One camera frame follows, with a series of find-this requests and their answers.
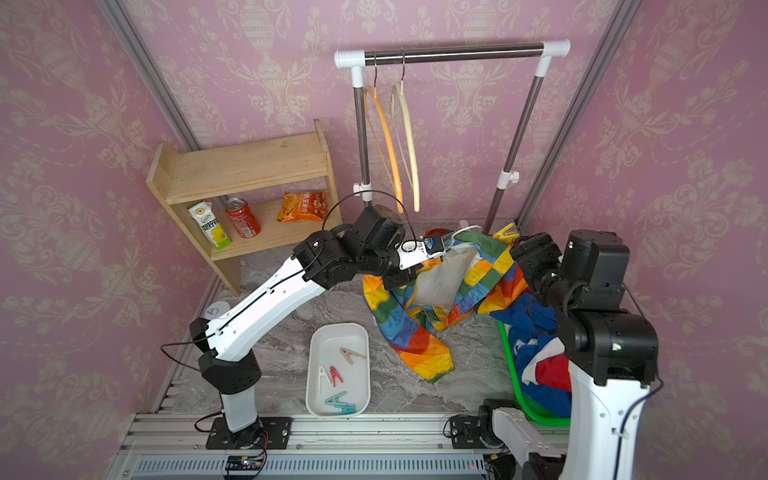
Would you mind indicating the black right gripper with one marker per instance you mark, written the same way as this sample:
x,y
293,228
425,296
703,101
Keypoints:
x,y
536,255

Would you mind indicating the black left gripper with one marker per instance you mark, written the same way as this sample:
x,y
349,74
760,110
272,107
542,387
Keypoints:
x,y
403,276

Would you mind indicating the rainbow striped jacket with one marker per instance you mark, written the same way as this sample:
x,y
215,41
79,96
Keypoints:
x,y
476,276

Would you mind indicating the pink clothespin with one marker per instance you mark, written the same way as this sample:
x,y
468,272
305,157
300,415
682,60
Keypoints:
x,y
351,356

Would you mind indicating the red clothespin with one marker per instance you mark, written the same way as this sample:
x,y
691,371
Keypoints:
x,y
335,376

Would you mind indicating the blue red white jacket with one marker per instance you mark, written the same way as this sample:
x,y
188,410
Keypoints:
x,y
540,361

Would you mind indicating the white clothespin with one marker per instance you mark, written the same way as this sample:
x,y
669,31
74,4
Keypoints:
x,y
323,379

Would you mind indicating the wooden clothes hanger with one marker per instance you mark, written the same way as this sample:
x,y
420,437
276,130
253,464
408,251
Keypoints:
x,y
386,152

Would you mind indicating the teal green clothespin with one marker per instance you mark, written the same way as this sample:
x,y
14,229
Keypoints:
x,y
337,401

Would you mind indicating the blue clothespin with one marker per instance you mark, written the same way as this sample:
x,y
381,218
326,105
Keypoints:
x,y
345,409

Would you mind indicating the cream white clothes hanger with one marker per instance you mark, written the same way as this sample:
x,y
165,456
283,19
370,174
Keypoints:
x,y
399,106

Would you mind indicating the white wire clothes hanger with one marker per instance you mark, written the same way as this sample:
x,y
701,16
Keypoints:
x,y
453,234

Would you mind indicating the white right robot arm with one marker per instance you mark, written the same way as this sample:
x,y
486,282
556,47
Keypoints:
x,y
612,358

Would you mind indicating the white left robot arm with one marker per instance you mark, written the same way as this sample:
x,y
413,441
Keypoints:
x,y
374,244

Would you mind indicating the white plastic tray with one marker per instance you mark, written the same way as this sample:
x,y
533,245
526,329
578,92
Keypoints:
x,y
324,349

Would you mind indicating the orange snack bag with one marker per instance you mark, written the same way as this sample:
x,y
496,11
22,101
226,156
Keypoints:
x,y
296,207

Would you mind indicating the wooden two-tier shelf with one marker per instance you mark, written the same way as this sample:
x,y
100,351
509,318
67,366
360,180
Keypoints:
x,y
179,180

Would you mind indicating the green plastic basket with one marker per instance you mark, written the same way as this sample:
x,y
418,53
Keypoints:
x,y
532,410

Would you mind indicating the red soda can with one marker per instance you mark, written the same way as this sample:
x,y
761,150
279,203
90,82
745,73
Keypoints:
x,y
242,218

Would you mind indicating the green white juice carton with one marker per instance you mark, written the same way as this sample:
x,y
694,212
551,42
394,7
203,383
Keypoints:
x,y
202,213

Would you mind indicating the metal clothes rack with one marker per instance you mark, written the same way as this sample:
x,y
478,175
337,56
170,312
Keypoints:
x,y
356,61

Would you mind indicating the small circuit board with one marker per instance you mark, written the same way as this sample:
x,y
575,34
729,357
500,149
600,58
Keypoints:
x,y
244,464

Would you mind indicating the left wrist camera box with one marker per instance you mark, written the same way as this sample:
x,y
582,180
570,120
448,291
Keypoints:
x,y
415,252

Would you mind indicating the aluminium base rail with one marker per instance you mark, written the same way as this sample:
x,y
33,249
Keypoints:
x,y
301,446

